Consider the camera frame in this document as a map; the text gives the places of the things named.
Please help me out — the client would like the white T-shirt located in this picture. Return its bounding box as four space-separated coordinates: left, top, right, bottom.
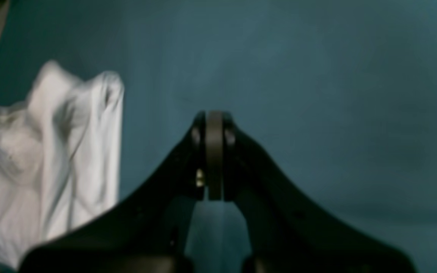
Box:
0 61 125 268

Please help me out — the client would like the blue table cloth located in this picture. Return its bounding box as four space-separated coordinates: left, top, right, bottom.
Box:
0 0 437 273

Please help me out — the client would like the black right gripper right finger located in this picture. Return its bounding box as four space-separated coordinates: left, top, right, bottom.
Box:
215 111 416 273

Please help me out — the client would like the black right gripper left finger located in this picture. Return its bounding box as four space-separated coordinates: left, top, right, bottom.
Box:
19 112 214 273

